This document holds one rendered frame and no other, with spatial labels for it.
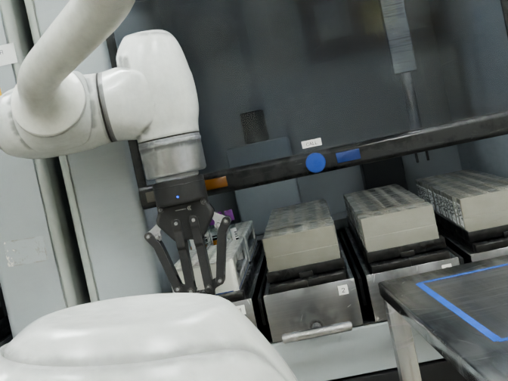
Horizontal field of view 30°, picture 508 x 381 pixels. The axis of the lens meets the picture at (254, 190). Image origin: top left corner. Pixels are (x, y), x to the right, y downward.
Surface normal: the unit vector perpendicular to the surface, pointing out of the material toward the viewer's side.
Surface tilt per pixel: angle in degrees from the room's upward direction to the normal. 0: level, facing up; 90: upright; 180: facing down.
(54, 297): 90
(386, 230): 90
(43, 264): 90
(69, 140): 153
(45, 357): 43
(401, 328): 90
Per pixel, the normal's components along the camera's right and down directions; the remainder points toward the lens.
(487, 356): -0.21, -0.98
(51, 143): 0.08, 0.91
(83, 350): -0.27, -0.62
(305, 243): -0.04, 0.06
